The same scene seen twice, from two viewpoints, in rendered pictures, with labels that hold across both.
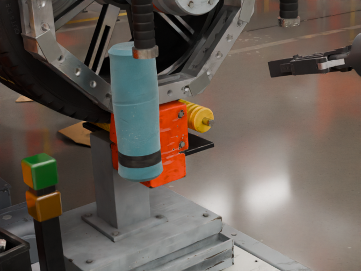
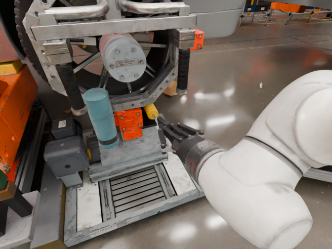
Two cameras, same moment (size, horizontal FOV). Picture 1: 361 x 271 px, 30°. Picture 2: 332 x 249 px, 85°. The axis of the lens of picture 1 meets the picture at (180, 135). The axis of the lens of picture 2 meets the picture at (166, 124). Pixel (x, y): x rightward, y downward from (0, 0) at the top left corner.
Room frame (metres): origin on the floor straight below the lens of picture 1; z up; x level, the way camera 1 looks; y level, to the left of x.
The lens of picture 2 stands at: (0.74, -0.32, 1.07)
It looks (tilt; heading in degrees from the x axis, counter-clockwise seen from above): 40 degrees down; 15
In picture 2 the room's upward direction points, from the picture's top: straight up
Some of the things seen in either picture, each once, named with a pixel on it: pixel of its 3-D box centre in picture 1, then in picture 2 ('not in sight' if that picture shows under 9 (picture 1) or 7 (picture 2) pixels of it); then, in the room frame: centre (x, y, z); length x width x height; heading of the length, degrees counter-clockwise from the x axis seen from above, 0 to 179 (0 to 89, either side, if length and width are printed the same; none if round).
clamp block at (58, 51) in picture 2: not in sight; (59, 47); (1.13, 0.07, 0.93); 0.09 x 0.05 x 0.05; 36
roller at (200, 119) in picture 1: (172, 108); (146, 103); (1.55, 0.02, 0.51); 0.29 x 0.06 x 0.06; 36
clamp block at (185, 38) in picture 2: not in sight; (181, 35); (1.33, -0.20, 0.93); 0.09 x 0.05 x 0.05; 36
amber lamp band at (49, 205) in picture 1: (44, 202); (4, 190); (0.89, 0.20, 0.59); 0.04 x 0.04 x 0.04; 36
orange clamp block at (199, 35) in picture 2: not in sight; (190, 39); (1.59, -0.20, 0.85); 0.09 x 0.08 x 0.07; 126
